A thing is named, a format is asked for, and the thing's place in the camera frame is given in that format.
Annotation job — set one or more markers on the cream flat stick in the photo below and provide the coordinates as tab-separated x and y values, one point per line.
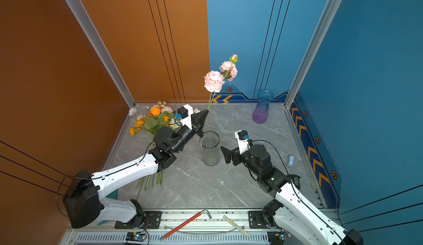
236	226

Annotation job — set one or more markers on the pink carnation flower stem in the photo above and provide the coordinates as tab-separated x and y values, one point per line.
214	80

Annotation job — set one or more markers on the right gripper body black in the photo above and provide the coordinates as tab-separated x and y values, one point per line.
238	158

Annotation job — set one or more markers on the left circuit board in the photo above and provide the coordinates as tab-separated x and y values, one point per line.
136	238

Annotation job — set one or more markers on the aluminium corner post left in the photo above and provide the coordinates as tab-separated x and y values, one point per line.
88	27

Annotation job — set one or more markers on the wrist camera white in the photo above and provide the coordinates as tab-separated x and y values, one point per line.
243	139
183	116

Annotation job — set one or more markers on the aluminium corner post right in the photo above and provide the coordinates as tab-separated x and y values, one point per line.
322	27

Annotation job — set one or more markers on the circuit board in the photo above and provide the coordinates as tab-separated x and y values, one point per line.
136	238
278	238

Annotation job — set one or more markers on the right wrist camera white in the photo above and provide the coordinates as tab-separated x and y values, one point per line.
243	139

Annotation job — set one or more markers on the teal green object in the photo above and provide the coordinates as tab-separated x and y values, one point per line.
113	195

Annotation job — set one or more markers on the pink peony flower stem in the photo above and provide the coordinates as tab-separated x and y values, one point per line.
166	109

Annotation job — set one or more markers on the cream white rose stem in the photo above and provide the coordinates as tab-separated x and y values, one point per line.
174	125

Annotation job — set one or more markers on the aluminium corner post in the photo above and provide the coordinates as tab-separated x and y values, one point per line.
322	27
88	27

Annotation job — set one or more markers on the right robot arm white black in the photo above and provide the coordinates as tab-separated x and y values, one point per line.
290	209

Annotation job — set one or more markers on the blue purple glass vase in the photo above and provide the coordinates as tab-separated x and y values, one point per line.
261	111

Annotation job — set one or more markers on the small light blue cylinder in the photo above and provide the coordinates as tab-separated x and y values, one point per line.
291	160

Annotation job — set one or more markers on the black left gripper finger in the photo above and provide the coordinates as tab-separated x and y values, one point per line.
200	116
200	127

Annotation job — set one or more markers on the aluminium rail base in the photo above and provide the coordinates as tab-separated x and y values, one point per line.
202	231

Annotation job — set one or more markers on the white small daisy flower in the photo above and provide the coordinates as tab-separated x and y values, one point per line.
132	111

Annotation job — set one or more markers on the red handled tool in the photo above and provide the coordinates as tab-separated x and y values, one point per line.
180	226

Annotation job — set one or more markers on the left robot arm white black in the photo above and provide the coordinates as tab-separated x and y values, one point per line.
86	199

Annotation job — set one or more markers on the right circuit board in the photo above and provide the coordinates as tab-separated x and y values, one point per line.
278	238

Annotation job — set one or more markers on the yellow orange poppy stem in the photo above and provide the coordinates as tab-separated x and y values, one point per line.
137	128

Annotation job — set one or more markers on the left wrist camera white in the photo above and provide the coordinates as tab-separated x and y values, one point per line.
183	116

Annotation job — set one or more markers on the clear glass vase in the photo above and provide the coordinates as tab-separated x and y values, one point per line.
210	142

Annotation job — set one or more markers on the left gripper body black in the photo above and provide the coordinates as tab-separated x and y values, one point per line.
194	128

